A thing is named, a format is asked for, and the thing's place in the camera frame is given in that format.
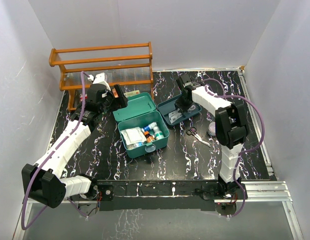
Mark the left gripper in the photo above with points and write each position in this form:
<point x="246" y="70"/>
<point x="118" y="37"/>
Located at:
<point x="119" y="102"/>

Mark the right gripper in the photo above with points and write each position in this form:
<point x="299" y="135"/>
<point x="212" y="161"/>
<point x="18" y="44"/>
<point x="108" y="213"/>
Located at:
<point x="182" y="108"/>

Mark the blue-grey divided tray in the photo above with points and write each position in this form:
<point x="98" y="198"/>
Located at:
<point x="168" y="106"/>

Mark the black scissors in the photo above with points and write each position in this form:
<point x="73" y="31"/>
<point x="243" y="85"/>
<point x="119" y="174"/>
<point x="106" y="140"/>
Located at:
<point x="192" y="131"/>

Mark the white gauze pad packet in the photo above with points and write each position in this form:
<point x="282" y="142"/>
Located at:
<point x="133" y="135"/>

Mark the teal medicine kit box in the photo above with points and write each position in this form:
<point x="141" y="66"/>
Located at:
<point x="141" y="127"/>

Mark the white-blue ointment tube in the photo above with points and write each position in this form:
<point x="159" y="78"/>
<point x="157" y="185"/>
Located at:
<point x="149" y="127"/>

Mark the white bottle green label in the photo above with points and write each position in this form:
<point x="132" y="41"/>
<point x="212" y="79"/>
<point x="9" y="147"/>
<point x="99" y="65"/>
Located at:
<point x="158" y="134"/>

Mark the bag of blue-white packets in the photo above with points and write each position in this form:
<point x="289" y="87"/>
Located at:
<point x="137" y="145"/>

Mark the brown bottle orange cap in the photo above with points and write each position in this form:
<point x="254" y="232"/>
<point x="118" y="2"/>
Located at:
<point x="149" y="137"/>

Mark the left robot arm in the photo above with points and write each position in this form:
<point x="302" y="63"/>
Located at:
<point x="43" y="181"/>

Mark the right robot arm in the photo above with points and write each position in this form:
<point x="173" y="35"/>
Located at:
<point x="231" y="129"/>

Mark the white-green medicine box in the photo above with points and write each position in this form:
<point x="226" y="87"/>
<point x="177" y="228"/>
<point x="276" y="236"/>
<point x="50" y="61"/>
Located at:
<point x="132" y="93"/>

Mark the wooden orange shelf rack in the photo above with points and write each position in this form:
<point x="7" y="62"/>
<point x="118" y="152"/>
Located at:
<point x="126" y="65"/>

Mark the clear round container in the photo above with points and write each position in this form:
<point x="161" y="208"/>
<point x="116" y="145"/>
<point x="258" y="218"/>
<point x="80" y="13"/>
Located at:
<point x="212" y="129"/>

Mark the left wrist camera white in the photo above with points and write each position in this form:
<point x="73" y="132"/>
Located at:
<point x="100" y="78"/>

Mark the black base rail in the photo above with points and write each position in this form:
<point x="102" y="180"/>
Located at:
<point x="167" y="194"/>

